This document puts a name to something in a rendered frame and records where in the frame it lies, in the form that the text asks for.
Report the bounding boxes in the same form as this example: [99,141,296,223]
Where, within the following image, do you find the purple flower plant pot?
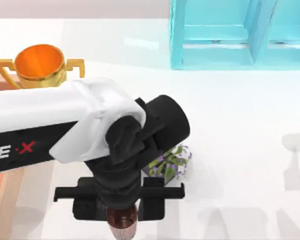
[141,143,194,187]

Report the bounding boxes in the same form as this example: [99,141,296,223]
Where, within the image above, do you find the gold trophy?
[0,44,86,90]

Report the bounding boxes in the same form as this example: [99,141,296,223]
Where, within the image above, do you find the light blue rack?
[169,0,300,71]

